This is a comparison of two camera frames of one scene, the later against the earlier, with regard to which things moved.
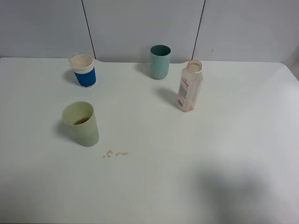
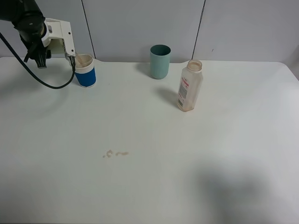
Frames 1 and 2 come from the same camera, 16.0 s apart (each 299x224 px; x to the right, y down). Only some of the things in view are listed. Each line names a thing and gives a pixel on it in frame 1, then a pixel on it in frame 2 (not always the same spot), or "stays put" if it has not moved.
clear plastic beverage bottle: [190, 86] stays put
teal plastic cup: [160, 56] stays put
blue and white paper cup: [83, 66] stays put
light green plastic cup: [80, 117] → [57, 47]
